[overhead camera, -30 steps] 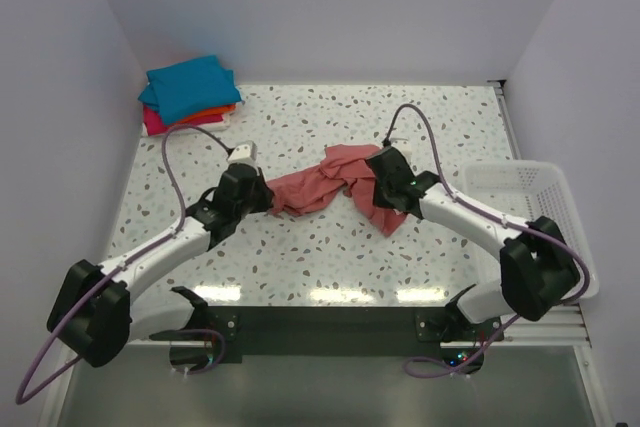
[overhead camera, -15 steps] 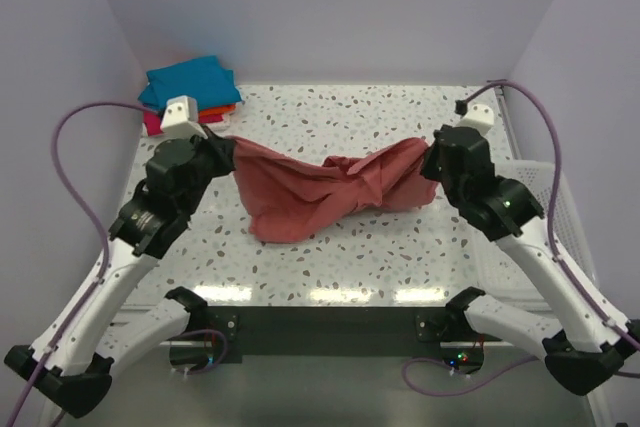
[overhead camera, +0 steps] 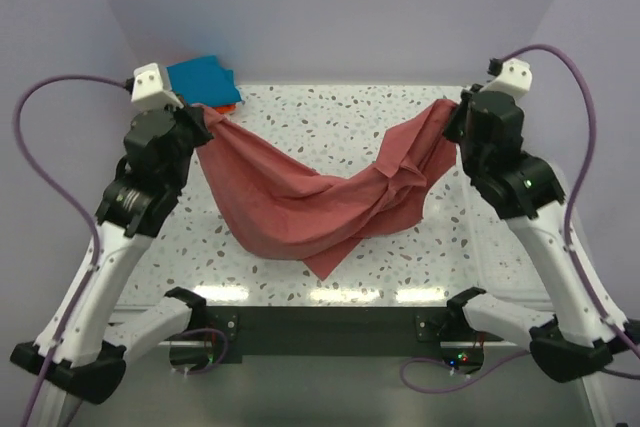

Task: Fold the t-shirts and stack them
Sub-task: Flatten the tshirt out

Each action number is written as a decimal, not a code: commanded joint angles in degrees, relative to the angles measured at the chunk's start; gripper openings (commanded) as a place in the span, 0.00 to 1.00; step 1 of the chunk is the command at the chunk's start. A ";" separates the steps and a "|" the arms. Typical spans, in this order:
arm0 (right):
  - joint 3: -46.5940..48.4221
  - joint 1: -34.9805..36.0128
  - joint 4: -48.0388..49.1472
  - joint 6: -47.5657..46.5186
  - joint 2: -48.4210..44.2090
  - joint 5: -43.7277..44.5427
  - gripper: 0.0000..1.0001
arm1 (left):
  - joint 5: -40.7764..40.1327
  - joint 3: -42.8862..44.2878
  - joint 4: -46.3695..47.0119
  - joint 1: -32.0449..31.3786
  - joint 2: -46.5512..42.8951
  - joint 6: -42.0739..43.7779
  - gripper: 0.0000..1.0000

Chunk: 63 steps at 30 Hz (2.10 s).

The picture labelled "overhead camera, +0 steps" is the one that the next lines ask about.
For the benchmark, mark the dusty red t shirt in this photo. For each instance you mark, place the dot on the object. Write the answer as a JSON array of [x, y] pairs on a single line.
[[278, 208]]

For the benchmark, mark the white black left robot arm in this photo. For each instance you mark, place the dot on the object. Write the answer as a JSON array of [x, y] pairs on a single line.
[[75, 352]]

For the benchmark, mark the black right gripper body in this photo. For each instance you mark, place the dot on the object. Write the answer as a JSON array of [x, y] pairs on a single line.
[[470, 161]]

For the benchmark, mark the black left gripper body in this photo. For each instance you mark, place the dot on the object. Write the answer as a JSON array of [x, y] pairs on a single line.
[[179, 174]]

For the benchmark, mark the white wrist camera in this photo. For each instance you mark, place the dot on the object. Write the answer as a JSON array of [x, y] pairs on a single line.
[[512, 77], [152, 88]]

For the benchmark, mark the folded blue t shirt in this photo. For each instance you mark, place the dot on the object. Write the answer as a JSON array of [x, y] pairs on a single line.
[[204, 80]]

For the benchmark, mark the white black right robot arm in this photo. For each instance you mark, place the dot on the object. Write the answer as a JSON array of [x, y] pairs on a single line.
[[584, 329]]

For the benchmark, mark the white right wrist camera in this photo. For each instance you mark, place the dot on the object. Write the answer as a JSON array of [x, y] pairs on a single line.
[[512, 77]]

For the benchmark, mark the folded orange t shirt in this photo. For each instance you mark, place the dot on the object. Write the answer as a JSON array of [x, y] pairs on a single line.
[[226, 109]]

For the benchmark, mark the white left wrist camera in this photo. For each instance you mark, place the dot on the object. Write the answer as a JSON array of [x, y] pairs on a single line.
[[152, 88]]

